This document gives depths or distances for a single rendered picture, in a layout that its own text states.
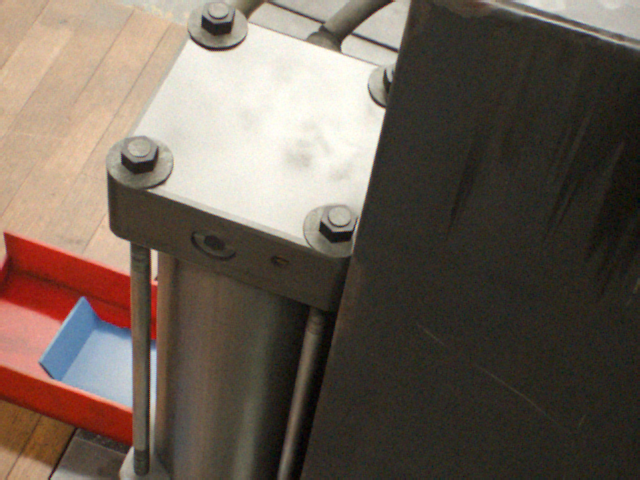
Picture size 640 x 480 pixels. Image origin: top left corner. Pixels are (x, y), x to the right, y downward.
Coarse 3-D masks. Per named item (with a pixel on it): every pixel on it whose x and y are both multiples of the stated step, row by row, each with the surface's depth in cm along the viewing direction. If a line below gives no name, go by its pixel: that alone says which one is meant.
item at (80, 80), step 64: (0, 0) 129; (64, 0) 130; (0, 64) 124; (64, 64) 125; (128, 64) 126; (0, 128) 120; (64, 128) 121; (128, 128) 122; (0, 192) 116; (64, 192) 116; (0, 256) 112; (128, 256) 113; (0, 448) 101; (64, 448) 102
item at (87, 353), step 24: (72, 312) 105; (72, 336) 105; (96, 336) 107; (120, 336) 107; (48, 360) 103; (72, 360) 105; (96, 360) 106; (120, 360) 106; (72, 384) 104; (96, 384) 104; (120, 384) 105
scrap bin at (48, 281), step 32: (32, 256) 107; (64, 256) 106; (0, 288) 109; (32, 288) 109; (64, 288) 110; (96, 288) 108; (128, 288) 106; (0, 320) 107; (32, 320) 108; (64, 320) 108; (128, 320) 109; (0, 352) 106; (32, 352) 106; (0, 384) 101; (32, 384) 99; (64, 384) 98; (64, 416) 102; (96, 416) 100; (128, 416) 98
